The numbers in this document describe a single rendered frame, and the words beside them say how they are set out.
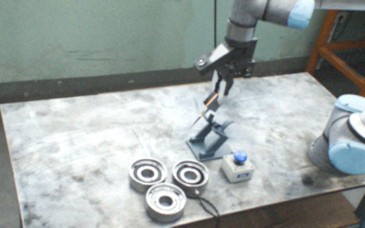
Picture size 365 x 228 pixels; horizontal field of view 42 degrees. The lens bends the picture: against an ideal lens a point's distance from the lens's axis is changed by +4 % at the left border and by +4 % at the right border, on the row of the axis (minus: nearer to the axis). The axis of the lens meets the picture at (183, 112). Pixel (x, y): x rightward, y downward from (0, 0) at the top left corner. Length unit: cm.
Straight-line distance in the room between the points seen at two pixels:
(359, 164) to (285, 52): 231
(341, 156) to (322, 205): 50
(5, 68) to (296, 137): 179
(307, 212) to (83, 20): 168
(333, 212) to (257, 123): 42
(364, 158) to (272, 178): 27
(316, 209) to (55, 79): 179
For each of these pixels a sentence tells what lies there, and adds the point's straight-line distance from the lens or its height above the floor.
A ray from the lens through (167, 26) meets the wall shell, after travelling 298.
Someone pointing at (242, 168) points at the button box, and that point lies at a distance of 137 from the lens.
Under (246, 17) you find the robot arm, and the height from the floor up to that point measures 127.
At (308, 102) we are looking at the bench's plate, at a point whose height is 80.
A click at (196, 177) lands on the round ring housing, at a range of 133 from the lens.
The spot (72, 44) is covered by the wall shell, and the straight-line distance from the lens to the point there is 285.
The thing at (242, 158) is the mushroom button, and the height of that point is 87.
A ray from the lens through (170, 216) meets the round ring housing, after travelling 121.
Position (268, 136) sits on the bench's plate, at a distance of 159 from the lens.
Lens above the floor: 174
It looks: 36 degrees down
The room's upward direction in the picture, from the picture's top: 11 degrees clockwise
